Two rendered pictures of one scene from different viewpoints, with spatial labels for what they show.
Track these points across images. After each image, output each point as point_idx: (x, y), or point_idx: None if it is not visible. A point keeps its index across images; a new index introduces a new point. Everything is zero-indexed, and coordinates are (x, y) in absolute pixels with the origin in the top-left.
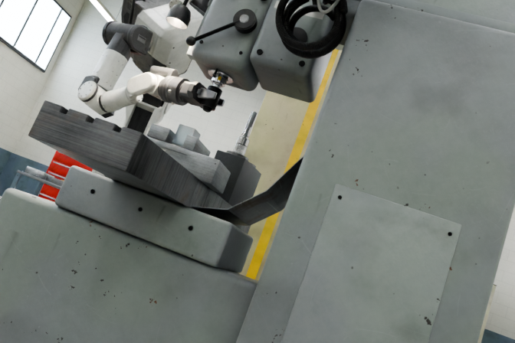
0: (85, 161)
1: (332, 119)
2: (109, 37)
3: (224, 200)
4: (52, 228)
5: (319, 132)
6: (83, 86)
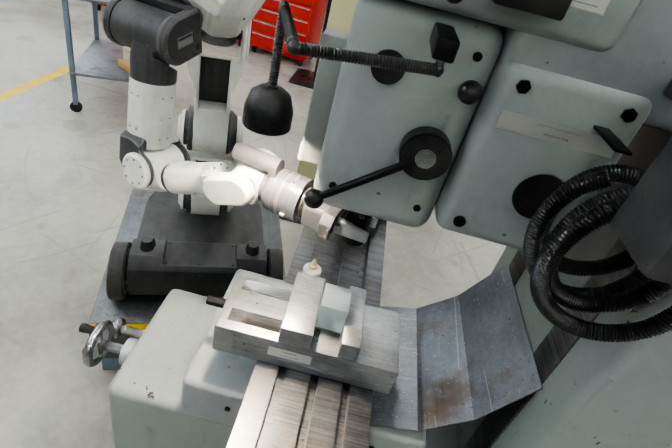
0: None
1: (612, 405)
2: (124, 43)
3: (381, 283)
4: (192, 428)
5: (583, 418)
6: (127, 163)
